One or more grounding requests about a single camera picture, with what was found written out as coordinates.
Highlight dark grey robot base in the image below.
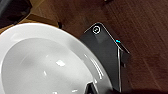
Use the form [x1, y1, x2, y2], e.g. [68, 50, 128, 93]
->
[79, 22, 132, 94]

